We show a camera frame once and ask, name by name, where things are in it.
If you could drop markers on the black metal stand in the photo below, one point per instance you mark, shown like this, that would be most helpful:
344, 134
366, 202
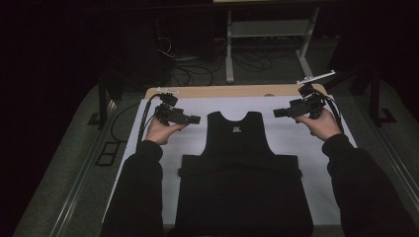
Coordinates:
375, 98
102, 98

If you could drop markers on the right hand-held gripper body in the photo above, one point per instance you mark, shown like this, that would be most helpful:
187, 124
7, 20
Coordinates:
308, 103

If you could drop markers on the black tank top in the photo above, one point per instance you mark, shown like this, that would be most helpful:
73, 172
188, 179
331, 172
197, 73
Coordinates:
243, 184

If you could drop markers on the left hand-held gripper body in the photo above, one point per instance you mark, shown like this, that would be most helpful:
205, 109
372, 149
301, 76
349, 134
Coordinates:
168, 112

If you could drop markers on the white table mat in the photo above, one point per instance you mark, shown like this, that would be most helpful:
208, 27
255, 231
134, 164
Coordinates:
283, 138

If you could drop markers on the person's left hand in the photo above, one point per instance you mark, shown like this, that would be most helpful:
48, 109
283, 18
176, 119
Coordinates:
161, 133

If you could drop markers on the aluminium floor rail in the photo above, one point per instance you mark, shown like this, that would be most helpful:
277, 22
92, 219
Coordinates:
75, 197
402, 177

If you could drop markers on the white metal stand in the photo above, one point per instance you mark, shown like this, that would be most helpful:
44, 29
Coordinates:
229, 49

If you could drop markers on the person's right hand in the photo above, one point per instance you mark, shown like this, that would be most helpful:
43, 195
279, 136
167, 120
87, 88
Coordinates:
321, 126

